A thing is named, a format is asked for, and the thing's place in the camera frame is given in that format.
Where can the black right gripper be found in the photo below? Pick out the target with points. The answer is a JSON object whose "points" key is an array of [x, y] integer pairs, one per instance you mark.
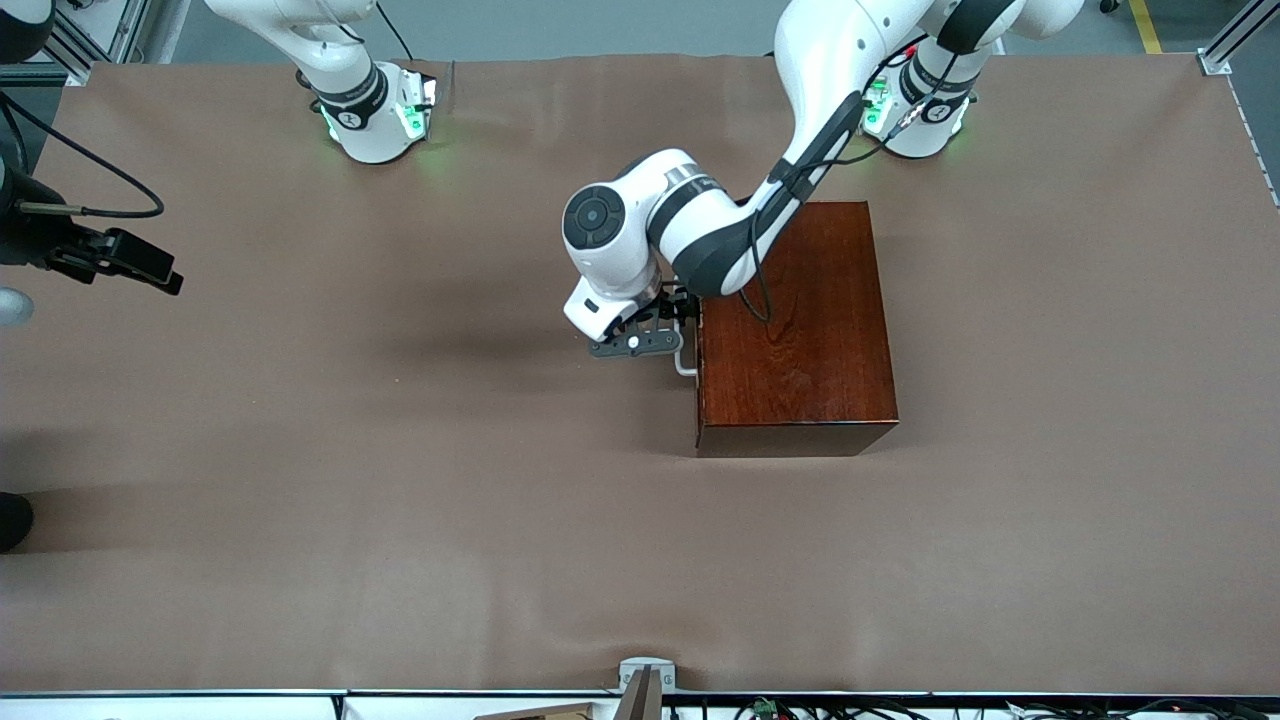
{"points": [[32, 241]]}

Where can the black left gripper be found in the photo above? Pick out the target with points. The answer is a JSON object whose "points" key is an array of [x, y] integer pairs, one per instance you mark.
{"points": [[679, 303]]}

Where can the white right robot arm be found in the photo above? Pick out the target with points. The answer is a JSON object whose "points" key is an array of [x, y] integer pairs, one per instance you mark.
{"points": [[365, 130]]}

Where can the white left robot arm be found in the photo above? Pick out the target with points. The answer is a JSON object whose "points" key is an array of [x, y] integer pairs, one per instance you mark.
{"points": [[840, 60]]}

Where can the dark red wooden cabinet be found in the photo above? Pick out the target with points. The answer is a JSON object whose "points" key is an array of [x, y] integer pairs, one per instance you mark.
{"points": [[820, 340]]}

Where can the black round object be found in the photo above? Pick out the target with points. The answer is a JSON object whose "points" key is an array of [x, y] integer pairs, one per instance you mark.
{"points": [[12, 522]]}

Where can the brown table cloth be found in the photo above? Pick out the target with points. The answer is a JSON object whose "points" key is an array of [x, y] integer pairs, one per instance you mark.
{"points": [[400, 450]]}

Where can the green plug connector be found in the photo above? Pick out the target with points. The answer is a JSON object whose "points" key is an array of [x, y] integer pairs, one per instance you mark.
{"points": [[765, 708]]}

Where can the brown cardboard piece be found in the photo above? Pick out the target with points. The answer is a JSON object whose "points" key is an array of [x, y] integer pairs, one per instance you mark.
{"points": [[550, 714]]}

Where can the yellow floor tape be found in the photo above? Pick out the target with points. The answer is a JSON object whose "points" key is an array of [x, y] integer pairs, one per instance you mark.
{"points": [[1146, 28]]}

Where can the aluminium corner profile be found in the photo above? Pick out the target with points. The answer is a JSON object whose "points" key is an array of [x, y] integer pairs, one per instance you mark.
{"points": [[1225, 50]]}

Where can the right arm wrist camera bar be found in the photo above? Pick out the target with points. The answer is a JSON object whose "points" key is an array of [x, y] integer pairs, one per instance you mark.
{"points": [[68, 272]]}

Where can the arm wrist camera bar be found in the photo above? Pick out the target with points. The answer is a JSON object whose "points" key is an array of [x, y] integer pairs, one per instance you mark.
{"points": [[68, 272], [615, 345]]}

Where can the left arm wrist camera bar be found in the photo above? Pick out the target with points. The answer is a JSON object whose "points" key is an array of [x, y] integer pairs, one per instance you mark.
{"points": [[615, 345]]}

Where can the small metal clamp bracket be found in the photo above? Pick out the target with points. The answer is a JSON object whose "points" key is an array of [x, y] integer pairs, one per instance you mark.
{"points": [[632, 663]]}

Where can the grey camera post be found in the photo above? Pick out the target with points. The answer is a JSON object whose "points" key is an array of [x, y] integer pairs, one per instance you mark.
{"points": [[640, 700]]}

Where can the white table edge rail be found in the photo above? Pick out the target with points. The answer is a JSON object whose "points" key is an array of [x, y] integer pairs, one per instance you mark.
{"points": [[200, 708]]}

